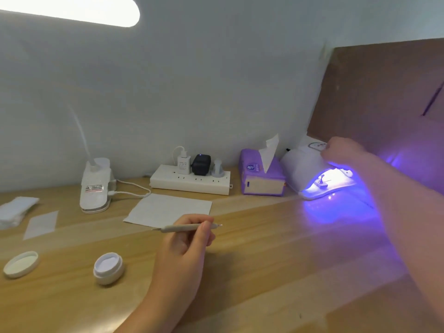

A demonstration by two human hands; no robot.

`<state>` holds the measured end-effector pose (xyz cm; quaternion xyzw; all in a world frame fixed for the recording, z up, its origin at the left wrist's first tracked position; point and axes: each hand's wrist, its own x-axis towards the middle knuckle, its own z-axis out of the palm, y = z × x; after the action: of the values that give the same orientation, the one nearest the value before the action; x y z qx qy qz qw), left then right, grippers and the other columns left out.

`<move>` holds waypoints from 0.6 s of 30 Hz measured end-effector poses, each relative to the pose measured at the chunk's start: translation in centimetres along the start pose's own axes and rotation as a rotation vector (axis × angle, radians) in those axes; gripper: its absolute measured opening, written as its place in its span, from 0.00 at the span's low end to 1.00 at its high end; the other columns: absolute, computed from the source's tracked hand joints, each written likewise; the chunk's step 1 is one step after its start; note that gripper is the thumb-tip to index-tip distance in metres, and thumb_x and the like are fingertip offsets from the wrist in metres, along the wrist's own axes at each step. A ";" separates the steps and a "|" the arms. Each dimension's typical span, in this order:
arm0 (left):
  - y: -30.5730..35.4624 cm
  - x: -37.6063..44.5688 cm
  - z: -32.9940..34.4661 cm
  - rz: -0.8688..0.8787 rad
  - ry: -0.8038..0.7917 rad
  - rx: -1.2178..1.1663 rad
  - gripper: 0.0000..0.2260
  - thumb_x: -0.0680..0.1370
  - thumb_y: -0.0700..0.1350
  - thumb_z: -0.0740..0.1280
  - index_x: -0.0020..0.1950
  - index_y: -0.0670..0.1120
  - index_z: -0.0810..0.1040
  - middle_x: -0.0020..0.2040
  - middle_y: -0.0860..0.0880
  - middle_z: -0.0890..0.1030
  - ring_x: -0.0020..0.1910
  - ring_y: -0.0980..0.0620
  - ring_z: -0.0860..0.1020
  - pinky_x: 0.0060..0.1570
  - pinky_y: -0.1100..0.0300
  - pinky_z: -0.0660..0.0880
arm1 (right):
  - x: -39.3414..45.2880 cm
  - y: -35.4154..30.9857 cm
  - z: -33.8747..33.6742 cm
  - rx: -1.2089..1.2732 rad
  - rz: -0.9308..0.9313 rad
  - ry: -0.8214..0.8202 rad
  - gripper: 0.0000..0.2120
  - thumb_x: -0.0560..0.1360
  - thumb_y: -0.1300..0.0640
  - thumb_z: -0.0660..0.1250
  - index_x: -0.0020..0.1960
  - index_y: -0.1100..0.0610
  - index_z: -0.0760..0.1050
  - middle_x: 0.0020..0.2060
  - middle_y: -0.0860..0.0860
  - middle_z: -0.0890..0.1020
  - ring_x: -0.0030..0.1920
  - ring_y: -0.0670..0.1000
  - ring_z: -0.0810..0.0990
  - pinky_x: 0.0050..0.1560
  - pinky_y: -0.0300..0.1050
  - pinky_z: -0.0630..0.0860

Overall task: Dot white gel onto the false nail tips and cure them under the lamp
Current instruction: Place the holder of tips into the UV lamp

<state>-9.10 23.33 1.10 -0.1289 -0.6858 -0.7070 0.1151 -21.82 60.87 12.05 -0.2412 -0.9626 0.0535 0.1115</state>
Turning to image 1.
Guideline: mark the person's left hand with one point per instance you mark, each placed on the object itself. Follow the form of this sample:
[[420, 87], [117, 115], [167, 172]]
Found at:
[[182, 263]]

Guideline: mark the person's right hand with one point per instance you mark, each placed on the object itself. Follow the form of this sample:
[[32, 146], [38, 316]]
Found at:
[[345, 152]]

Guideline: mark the grey dotting pen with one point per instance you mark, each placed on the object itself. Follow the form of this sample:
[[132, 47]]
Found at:
[[184, 227]]

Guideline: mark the white nail lamp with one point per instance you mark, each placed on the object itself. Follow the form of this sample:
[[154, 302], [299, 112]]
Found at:
[[302, 170]]

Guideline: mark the white gel jar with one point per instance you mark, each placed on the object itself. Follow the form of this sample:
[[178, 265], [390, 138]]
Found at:
[[109, 268]]

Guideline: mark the person's right forearm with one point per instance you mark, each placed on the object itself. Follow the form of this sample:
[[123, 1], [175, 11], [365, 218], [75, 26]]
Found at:
[[409, 218]]

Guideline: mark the white desk lamp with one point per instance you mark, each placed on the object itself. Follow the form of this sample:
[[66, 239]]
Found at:
[[94, 183]]

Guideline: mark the white paper sheet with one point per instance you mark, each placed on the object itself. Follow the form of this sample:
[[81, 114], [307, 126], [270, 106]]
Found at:
[[166, 210]]

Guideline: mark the brown wooden board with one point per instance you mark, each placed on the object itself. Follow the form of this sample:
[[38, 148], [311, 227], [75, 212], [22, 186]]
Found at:
[[381, 93]]

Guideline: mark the white tissue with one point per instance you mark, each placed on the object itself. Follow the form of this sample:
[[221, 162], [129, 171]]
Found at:
[[270, 152]]

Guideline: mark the white power strip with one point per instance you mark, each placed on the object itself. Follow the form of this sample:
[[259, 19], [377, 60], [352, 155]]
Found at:
[[189, 180]]

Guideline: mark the purple tissue box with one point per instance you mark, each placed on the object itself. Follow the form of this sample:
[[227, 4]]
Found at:
[[253, 173]]

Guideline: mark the white charger plug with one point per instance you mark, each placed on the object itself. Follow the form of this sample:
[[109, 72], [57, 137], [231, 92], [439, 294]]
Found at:
[[183, 163]]

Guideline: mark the black plug adapter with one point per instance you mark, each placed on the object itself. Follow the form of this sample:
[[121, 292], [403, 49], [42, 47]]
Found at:
[[201, 164]]

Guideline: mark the grey plug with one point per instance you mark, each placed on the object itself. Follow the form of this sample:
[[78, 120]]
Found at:
[[218, 168]]

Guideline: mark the small white paper square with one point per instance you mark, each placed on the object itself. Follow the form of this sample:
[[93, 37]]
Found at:
[[41, 224]]

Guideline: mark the white jar lid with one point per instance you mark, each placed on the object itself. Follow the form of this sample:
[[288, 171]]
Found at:
[[21, 264]]

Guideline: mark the stack of white cotton pads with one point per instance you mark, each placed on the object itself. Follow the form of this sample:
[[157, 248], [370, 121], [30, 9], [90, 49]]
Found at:
[[15, 211]]

